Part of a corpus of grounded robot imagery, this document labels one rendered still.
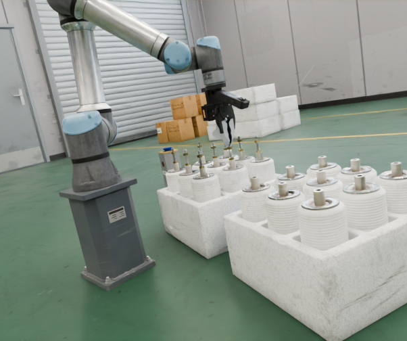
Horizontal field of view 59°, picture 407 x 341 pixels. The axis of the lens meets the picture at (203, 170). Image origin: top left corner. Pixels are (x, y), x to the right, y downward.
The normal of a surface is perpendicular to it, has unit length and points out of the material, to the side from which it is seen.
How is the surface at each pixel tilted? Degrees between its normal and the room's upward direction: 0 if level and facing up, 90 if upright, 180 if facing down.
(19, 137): 90
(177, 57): 90
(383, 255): 90
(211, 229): 90
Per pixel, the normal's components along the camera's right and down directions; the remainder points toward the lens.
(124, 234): 0.68, 0.01
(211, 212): 0.45, 0.09
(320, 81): -0.71, 0.26
